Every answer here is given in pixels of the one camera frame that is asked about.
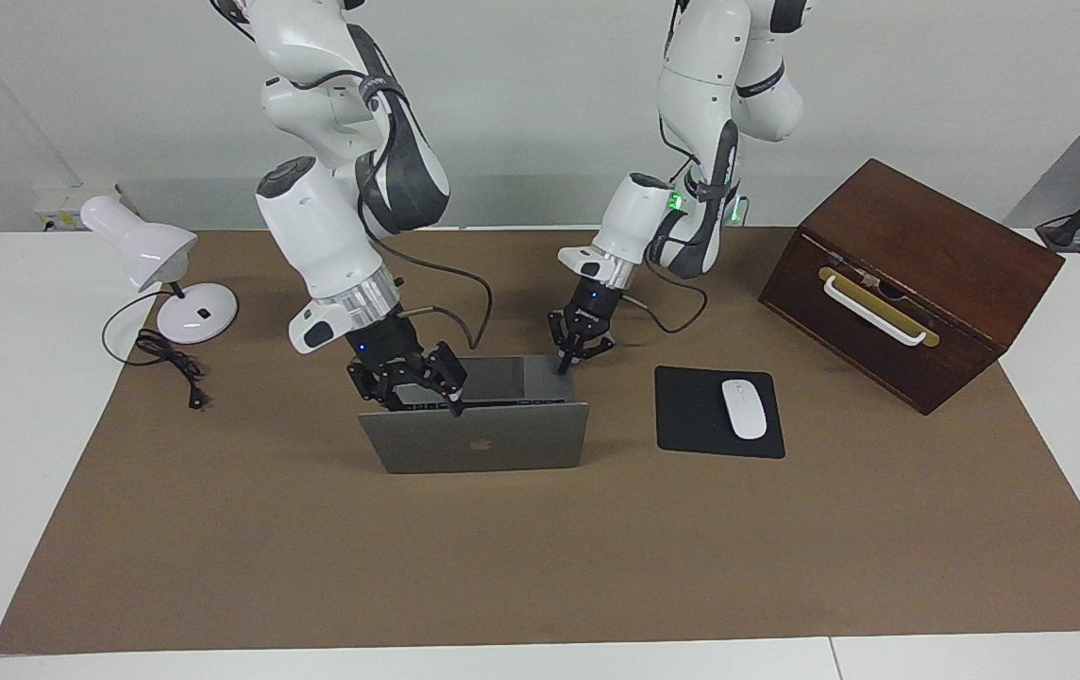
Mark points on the silver laptop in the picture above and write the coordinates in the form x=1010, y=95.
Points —
x=502, y=439

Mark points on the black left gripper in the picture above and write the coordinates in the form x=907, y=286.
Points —
x=594, y=304

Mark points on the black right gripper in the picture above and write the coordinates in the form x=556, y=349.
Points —
x=384, y=345

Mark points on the white desk lamp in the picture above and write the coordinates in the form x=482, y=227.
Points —
x=139, y=241

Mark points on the black mouse pad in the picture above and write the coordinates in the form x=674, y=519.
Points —
x=691, y=416

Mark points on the brown table mat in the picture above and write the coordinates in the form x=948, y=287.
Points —
x=313, y=548

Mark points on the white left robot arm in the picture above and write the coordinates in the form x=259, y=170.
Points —
x=700, y=66

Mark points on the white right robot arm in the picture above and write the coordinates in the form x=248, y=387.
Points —
x=313, y=227

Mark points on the dark brown wooden box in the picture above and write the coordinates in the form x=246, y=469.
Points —
x=955, y=246

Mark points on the white computer mouse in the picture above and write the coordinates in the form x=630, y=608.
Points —
x=744, y=409

